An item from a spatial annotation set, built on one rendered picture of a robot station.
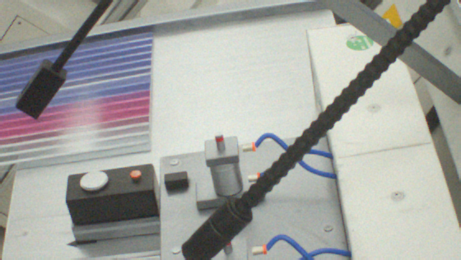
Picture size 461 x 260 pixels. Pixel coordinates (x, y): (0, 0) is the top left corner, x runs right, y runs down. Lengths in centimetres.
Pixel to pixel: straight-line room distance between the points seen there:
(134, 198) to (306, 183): 14
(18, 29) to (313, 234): 136
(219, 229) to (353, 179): 20
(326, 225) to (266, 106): 25
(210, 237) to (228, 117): 41
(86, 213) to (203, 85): 23
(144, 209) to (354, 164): 18
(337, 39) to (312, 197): 19
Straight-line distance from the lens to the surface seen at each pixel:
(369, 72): 49
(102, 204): 81
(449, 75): 75
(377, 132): 76
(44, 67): 73
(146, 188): 80
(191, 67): 102
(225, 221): 53
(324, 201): 74
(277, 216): 73
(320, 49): 87
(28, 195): 91
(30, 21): 199
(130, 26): 109
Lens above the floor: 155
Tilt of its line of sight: 27 degrees down
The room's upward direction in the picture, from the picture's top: 43 degrees clockwise
